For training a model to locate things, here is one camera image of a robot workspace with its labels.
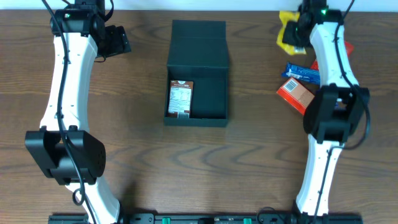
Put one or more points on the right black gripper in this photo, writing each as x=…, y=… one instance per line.
x=292, y=37

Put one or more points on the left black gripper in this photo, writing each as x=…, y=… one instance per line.
x=119, y=43

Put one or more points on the yellow candy bag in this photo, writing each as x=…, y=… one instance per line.
x=285, y=17

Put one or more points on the red Hacks candy bag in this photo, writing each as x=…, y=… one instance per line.
x=349, y=49

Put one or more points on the orange-red snack box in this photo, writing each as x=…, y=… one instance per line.
x=293, y=92

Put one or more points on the brown Pocky snack box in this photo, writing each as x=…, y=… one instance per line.
x=180, y=98

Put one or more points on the black box with lid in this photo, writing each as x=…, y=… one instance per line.
x=198, y=53

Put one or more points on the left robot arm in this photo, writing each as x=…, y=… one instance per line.
x=63, y=147

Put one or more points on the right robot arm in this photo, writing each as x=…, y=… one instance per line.
x=338, y=118

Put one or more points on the blue Oreo cookie pack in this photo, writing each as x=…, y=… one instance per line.
x=301, y=73

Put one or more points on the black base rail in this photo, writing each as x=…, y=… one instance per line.
x=264, y=218

